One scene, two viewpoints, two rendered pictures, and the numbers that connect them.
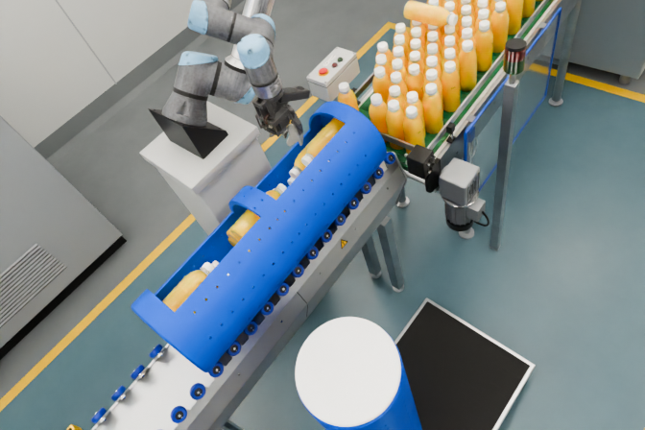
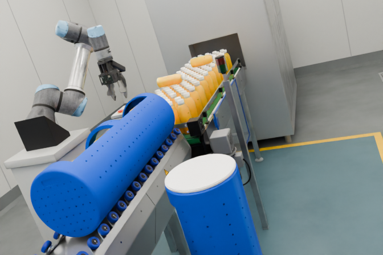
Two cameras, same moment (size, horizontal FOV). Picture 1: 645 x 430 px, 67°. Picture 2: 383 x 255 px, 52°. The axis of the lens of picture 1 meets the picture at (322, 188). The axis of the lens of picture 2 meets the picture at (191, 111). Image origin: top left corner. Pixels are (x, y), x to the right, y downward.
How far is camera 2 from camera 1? 1.26 m
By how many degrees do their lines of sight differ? 44
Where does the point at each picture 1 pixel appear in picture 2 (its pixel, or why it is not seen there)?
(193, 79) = (47, 96)
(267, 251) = (123, 139)
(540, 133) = (259, 173)
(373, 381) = (219, 166)
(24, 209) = not seen: outside the picture
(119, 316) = not seen: outside the picture
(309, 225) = (144, 133)
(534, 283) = (301, 233)
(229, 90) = (70, 102)
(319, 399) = (190, 185)
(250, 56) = (96, 29)
